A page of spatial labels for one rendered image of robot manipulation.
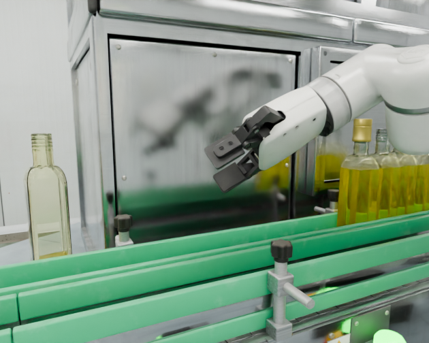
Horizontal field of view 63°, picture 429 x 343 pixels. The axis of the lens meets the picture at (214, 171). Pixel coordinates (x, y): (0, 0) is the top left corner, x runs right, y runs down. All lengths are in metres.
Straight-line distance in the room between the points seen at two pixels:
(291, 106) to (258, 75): 0.34
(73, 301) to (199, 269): 0.17
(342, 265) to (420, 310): 0.20
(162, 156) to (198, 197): 0.12
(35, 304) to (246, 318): 0.26
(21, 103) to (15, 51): 0.45
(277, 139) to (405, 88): 0.15
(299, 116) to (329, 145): 0.43
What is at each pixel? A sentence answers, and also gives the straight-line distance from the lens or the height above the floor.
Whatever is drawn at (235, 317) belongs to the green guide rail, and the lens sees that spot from 0.49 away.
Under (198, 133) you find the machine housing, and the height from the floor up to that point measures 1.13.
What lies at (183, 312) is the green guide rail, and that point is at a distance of 0.45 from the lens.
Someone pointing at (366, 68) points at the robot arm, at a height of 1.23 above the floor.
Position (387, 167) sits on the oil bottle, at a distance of 0.77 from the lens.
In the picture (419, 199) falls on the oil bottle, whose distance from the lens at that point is 0.88.
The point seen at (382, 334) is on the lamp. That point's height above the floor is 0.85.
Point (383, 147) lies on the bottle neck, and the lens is 0.78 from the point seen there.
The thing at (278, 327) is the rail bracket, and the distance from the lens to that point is 0.50.
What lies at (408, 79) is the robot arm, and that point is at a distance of 0.46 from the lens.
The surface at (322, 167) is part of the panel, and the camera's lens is 0.85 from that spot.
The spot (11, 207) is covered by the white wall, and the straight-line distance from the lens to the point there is 3.73.
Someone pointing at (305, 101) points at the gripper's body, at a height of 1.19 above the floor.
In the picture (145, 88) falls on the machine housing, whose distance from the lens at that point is 0.68.
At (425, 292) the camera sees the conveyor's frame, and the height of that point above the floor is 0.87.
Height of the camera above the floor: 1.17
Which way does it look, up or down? 9 degrees down
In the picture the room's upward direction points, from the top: straight up
